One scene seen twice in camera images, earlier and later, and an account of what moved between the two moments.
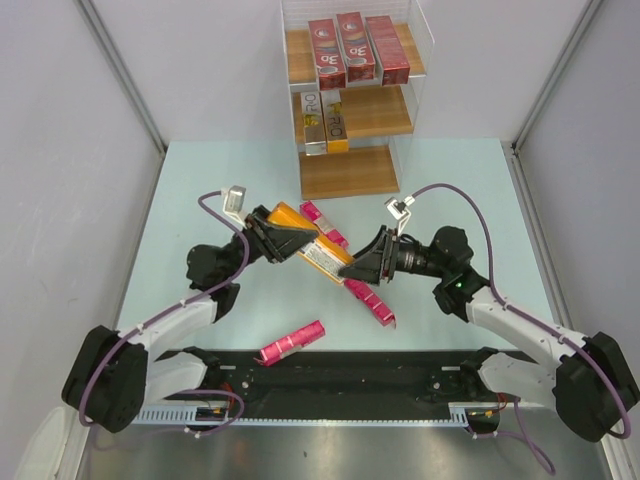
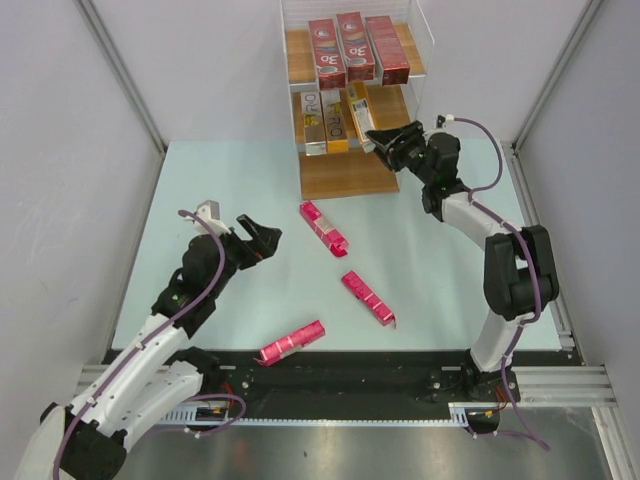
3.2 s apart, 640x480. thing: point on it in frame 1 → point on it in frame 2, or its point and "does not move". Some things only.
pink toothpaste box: x=363 y=291 does not move
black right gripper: x=378 y=261 → x=390 y=142
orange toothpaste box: x=321 y=254 → x=361 y=113
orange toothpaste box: x=313 y=124 does not move
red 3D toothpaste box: x=328 y=54 does not move
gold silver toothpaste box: x=336 y=131 does not move
